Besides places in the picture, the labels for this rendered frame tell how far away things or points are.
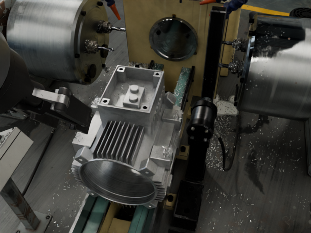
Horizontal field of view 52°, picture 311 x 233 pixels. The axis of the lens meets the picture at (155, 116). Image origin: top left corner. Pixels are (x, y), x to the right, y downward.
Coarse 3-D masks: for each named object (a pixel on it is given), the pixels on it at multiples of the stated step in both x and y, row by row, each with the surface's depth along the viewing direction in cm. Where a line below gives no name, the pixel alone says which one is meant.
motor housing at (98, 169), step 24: (96, 120) 66; (96, 144) 57; (120, 144) 56; (144, 144) 59; (168, 144) 62; (72, 168) 62; (96, 168) 68; (120, 168) 72; (96, 192) 66; (120, 192) 68; (144, 192) 67
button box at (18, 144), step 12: (0, 132) 66; (12, 132) 62; (0, 144) 60; (12, 144) 62; (24, 144) 64; (0, 156) 59; (12, 156) 61; (24, 156) 63; (0, 168) 59; (12, 168) 61; (0, 180) 58
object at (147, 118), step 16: (112, 80) 63; (128, 80) 67; (144, 80) 67; (160, 80) 62; (112, 96) 64; (128, 96) 62; (144, 96) 64; (160, 96) 64; (112, 112) 59; (128, 112) 58; (144, 112) 57; (144, 128) 60
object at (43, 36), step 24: (24, 0) 83; (48, 0) 82; (72, 0) 81; (96, 0) 88; (24, 24) 81; (48, 24) 79; (72, 24) 78; (96, 24) 89; (24, 48) 82; (48, 48) 81; (72, 48) 79; (96, 48) 84; (48, 72) 86; (72, 72) 83; (96, 72) 95
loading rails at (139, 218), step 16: (160, 64) 102; (192, 80) 97; (176, 96) 92; (192, 96) 108; (80, 208) 67; (96, 208) 69; (112, 208) 73; (144, 208) 68; (160, 208) 71; (80, 224) 65; (96, 224) 66; (112, 224) 74; (128, 224) 74; (144, 224) 66; (160, 224) 76
